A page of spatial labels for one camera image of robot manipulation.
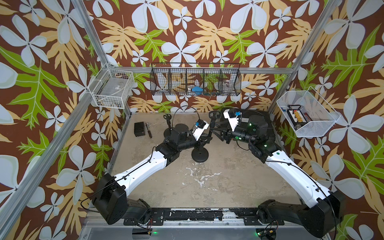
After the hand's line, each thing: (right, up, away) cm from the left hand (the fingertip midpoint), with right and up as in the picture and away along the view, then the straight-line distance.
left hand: (210, 134), depth 73 cm
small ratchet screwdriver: (-41, +1, +35) cm, 54 cm away
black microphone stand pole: (-24, +10, +20) cm, 33 cm away
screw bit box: (+50, +11, +11) cm, 52 cm away
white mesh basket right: (+56, +11, +9) cm, 58 cm away
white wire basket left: (-56, +27, +13) cm, 63 cm away
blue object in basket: (-6, +28, +22) cm, 36 cm away
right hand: (0, +4, -4) cm, 6 cm away
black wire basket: (-7, +36, +26) cm, 45 cm away
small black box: (-49, +2, +37) cm, 61 cm away
